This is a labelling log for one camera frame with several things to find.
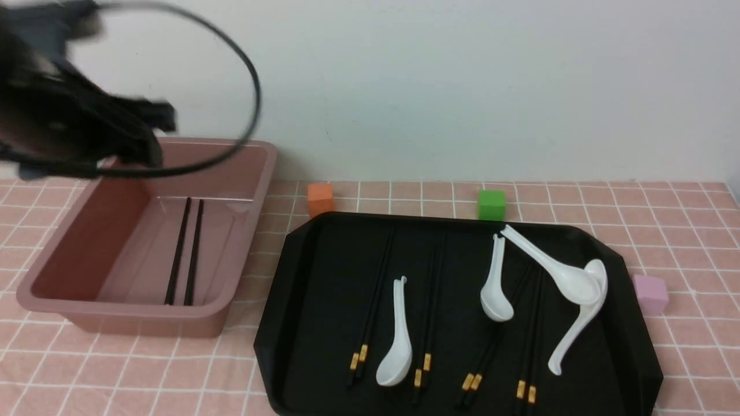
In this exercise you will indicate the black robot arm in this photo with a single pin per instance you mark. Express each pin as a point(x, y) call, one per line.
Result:
point(56, 121)

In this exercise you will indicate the orange cube block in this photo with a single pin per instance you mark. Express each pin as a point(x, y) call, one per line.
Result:
point(320, 199)

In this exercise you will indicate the black plastic tray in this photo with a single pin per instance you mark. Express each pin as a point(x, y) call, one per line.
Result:
point(328, 322)

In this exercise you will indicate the green cube block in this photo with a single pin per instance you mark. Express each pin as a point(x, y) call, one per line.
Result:
point(492, 205)

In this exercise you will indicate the white ceramic spoon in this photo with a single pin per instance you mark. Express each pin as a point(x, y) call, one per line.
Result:
point(578, 285)
point(492, 298)
point(395, 365)
point(587, 312)

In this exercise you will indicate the black chopstick in bin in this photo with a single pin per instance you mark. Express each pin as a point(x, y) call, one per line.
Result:
point(177, 258)
point(188, 299)

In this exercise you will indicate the pink plastic bin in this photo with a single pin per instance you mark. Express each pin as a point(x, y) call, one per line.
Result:
point(107, 266)

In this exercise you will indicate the pink cube block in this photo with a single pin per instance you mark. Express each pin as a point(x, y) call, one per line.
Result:
point(652, 294)

